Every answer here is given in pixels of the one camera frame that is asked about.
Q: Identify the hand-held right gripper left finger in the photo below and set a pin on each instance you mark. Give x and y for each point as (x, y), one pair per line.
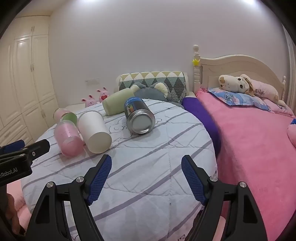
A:
(99, 178)

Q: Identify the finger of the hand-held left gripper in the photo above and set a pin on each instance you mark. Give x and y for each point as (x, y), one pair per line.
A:
(39, 148)
(12, 146)

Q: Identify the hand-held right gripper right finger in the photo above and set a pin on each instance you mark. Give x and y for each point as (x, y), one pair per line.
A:
(193, 178)

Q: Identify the white cup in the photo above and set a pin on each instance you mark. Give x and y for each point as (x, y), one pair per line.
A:
(92, 129)

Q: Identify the person's left forearm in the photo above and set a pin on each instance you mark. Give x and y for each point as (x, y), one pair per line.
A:
(12, 208)

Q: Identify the pink plastic bottle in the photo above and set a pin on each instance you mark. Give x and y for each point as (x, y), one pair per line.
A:
(68, 139)

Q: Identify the purple blanket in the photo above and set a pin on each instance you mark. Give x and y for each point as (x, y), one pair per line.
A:
(203, 115)

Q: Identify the pink fleece blanket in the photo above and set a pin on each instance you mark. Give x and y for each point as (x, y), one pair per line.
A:
(252, 153)

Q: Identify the cream wardrobe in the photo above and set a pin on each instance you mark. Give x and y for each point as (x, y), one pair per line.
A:
(25, 81)

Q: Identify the pink bunny plush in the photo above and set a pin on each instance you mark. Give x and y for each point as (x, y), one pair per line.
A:
(103, 95)
(89, 101)

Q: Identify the blue metal can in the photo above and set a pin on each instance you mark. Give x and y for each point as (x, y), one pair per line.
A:
(137, 115)

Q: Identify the light green bottle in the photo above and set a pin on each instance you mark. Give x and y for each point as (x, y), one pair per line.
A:
(115, 102)

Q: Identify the blue printed pillow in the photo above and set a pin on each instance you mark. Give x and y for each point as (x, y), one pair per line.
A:
(233, 97)

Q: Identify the grey plush toy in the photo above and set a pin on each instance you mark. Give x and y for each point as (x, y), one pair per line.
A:
(150, 92)

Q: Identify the triangle pattern quilted cushion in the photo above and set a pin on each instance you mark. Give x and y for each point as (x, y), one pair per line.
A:
(166, 78)

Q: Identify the cream dog plush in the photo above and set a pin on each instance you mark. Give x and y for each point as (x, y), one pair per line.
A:
(235, 84)

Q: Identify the pink pillow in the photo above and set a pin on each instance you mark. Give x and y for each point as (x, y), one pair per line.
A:
(281, 107)

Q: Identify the cream wooden headboard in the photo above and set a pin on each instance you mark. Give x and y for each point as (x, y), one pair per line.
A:
(222, 67)

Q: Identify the yellow star sticker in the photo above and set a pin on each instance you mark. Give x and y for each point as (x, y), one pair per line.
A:
(195, 62)

